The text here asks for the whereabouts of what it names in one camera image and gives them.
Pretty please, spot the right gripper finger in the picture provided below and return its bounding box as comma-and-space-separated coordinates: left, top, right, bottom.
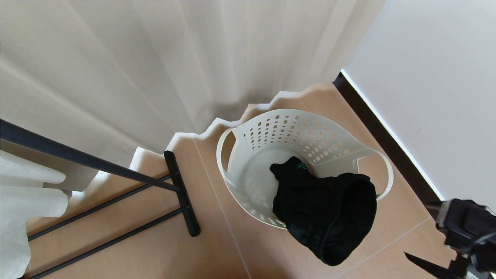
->
404, 253, 452, 279

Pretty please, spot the white printed t-shirt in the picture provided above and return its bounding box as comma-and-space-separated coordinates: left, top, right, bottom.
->
0, 150, 73, 279

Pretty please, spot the white laundry basket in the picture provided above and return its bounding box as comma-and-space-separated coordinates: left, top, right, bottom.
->
216, 109, 394, 230

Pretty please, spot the black clothes rack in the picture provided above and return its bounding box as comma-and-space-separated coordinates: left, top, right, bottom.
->
0, 119, 201, 279

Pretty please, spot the black garment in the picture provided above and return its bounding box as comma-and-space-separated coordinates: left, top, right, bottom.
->
270, 156, 377, 266

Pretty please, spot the beige curtain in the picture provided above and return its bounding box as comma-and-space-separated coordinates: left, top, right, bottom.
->
0, 0, 388, 192

